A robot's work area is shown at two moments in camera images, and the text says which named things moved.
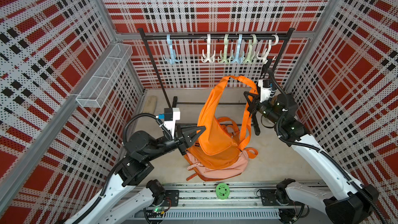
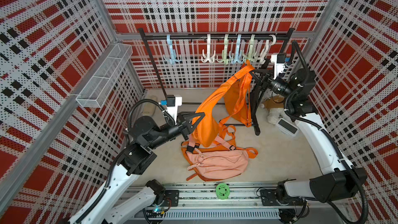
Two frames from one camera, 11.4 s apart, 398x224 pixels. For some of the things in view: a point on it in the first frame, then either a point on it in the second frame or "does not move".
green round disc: [222, 190] does not move
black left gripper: [183, 136] to [184, 125]
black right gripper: [251, 108] to [261, 84]
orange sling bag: [222, 138] to [237, 100]
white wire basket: [92, 94] does not move
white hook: [205, 58] does not move
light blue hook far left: [172, 54] does not move
